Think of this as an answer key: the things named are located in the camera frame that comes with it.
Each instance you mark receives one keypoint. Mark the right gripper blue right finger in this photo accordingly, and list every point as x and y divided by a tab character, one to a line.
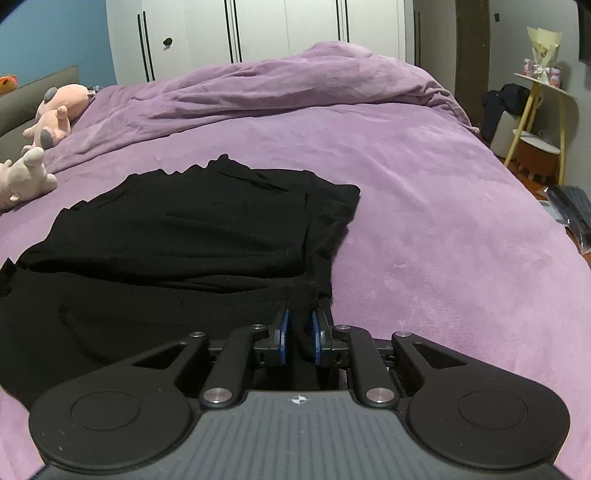
322	334

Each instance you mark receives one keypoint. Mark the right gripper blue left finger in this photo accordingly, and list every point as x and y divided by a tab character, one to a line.
278	336

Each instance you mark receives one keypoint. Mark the black long-sleeve shirt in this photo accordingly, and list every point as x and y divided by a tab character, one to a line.
162	255

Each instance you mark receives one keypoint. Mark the dark clothes on chair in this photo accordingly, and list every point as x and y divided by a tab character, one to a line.
511	98

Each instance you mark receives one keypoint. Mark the purple bed blanket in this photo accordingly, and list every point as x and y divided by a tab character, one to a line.
445	243

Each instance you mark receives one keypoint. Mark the white plush bunny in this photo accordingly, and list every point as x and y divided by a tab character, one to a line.
25	179

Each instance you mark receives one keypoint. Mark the pink plush toy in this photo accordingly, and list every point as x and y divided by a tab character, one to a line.
60	108

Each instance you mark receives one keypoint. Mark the white wardrobe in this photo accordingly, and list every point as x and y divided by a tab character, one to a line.
157	40

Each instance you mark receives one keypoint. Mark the yellow-legged side table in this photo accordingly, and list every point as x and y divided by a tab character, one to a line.
543	124

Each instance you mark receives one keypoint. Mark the brown wooden door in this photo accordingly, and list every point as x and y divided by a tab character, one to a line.
473	56

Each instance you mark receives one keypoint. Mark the grey pillow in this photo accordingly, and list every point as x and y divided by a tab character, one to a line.
18	110

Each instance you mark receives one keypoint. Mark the orange plush toy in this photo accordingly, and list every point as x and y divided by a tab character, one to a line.
8	84

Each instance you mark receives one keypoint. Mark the flower bouquet in paper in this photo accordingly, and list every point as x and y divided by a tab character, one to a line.
545	47

